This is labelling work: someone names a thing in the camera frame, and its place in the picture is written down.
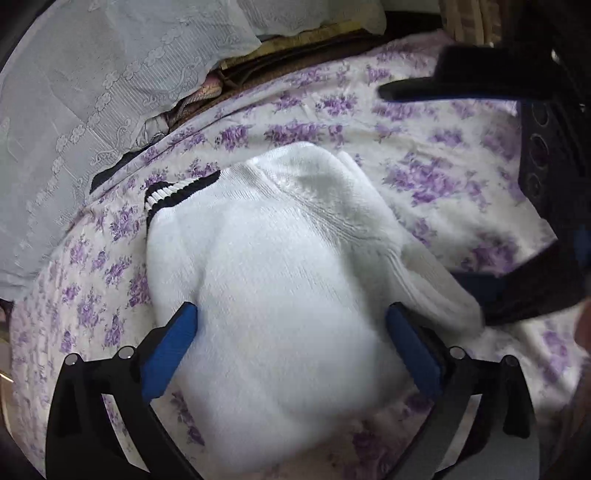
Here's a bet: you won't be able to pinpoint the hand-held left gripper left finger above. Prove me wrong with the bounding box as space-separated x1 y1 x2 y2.
45 302 199 480

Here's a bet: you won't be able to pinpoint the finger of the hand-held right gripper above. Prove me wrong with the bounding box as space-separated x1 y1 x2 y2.
378 44 557 105
450 239 591 326

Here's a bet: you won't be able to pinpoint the beige striped cloth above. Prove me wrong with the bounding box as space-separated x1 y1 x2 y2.
438 0 509 47

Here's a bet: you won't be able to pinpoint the dark brown striped blanket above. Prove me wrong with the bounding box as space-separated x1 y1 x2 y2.
217 11 444 94

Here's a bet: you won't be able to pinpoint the white knit sweater black stripes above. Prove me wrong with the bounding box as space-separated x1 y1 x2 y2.
144 141 485 474

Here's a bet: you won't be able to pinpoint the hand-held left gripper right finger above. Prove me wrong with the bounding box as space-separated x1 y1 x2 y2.
385 302 540 480

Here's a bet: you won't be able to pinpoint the white lace cloth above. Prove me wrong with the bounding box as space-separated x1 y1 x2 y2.
0 0 264 301
235 0 387 36

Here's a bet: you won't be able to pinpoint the purple floral bedsheet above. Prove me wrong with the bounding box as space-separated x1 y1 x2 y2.
9 30 591 480

